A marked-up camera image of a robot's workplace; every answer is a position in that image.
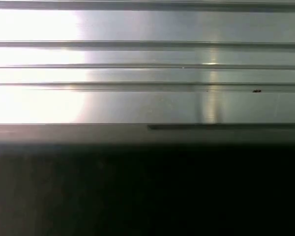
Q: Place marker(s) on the black PC case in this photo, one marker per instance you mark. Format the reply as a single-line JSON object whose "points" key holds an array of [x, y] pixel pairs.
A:
{"points": [[147, 191]]}

